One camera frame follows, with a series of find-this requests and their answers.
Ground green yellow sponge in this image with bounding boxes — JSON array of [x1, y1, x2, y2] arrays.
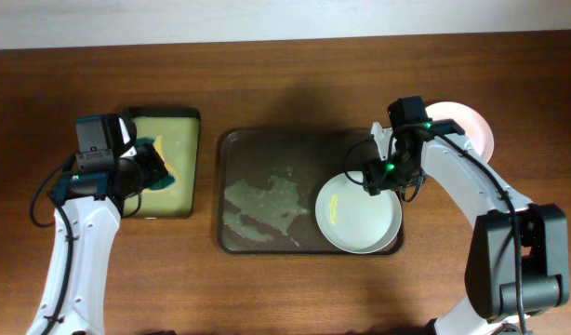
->
[[136, 135, 176, 192]]

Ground white plate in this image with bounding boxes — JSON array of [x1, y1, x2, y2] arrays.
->
[[426, 101, 495, 162]]

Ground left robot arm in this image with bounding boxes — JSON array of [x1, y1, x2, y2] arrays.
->
[[28, 114, 168, 334]]

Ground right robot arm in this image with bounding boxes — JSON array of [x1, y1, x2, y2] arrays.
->
[[361, 96, 570, 334]]

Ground black sponge tray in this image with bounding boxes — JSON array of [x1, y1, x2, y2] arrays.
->
[[123, 106, 201, 219]]

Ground brown serving tray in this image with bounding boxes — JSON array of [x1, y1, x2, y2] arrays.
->
[[216, 129, 378, 256]]

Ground pale green plate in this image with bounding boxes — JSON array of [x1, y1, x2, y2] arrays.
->
[[314, 173, 403, 254]]

